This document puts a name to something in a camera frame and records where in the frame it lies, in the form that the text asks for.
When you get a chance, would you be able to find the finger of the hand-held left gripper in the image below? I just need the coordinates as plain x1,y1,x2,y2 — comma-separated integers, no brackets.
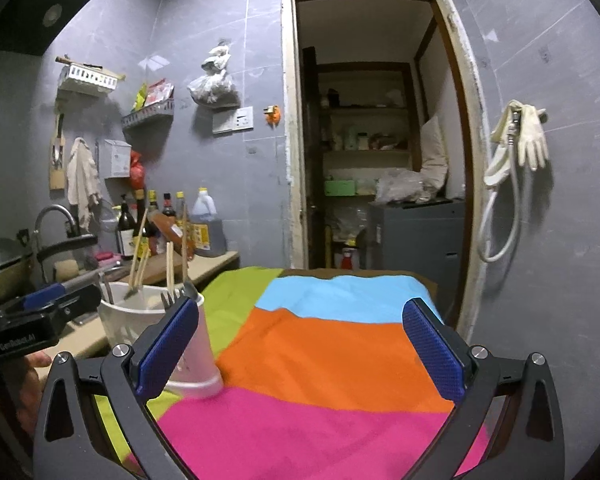
0,282,101,328

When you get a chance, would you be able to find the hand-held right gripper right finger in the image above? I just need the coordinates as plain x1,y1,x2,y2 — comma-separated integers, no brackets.
401,297,566,480

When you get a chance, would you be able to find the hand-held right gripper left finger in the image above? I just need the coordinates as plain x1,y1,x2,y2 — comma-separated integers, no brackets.
32,296,201,480

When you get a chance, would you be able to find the white plastic utensil basket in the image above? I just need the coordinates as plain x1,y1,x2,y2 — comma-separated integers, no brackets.
98,287,225,401

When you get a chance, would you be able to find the metal fork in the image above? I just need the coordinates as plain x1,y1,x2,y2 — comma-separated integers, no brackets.
161,282,197,313

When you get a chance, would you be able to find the person's left hand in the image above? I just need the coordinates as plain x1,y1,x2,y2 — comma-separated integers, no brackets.
0,350,53,461

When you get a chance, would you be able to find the wooden cutting board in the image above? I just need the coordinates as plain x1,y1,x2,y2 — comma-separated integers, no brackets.
120,252,191,286

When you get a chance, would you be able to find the curved metal faucet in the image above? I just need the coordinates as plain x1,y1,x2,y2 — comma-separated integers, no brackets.
32,205,81,261

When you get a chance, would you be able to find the dark bottle white label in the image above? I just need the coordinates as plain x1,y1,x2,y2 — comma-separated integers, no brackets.
116,195,137,261

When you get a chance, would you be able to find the colourful patchwork cloth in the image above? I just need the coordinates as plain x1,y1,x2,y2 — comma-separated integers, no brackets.
92,266,496,480

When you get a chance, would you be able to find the grey washing machine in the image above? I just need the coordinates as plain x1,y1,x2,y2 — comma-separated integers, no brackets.
367,199,467,306

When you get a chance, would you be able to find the wooden knife holder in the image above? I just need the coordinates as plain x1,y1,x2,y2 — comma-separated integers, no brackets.
49,112,67,191

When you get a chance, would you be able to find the dark bottle yellow label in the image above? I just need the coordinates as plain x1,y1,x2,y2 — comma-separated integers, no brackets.
132,190,153,256

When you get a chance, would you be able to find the white hanging towel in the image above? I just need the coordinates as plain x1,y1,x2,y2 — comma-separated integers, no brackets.
66,137,101,233

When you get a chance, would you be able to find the large oil jug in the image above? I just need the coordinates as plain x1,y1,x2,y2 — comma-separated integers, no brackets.
189,187,228,258

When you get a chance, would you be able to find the red plastic bag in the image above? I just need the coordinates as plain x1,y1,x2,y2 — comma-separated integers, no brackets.
129,150,145,191

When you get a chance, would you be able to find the crumpled clear plastic bag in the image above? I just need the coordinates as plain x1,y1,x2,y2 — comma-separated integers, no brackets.
375,169,426,206

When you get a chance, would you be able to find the green box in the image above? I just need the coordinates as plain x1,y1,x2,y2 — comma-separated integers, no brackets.
324,179,357,197

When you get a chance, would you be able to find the cream pillow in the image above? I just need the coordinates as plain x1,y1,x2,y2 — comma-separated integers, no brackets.
420,115,448,191

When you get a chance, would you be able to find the cream rubber glove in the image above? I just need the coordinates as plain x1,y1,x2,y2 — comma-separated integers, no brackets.
484,100,523,188
517,105,551,171

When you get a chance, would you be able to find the wooden storage shelf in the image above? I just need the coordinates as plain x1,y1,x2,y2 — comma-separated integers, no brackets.
302,47,416,271

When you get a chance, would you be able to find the red snack packet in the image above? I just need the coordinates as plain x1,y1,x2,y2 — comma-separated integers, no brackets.
145,80,174,108

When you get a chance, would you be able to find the wooden stick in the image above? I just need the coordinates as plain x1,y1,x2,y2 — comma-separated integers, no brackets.
55,55,126,81

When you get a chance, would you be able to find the hanging clear plastic bag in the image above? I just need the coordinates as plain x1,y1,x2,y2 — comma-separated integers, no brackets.
187,42,240,108

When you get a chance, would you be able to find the dark wok with handle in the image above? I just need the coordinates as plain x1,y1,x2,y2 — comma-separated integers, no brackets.
0,234,98,306

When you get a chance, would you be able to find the white wall box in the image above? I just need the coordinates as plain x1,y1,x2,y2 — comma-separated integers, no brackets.
104,139,132,179

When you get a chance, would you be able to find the white shower hose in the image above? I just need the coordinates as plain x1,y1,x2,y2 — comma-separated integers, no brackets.
477,110,526,263

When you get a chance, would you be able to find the grey wall shelf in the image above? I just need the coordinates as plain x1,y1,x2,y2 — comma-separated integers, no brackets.
121,101,175,131

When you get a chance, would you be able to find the white wall basket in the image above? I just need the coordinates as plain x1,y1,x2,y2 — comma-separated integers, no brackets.
56,62,117,97

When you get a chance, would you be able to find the white wall socket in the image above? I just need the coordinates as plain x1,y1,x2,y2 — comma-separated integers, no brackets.
211,106,255,135

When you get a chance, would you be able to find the white door frame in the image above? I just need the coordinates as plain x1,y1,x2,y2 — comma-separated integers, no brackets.
280,0,488,346

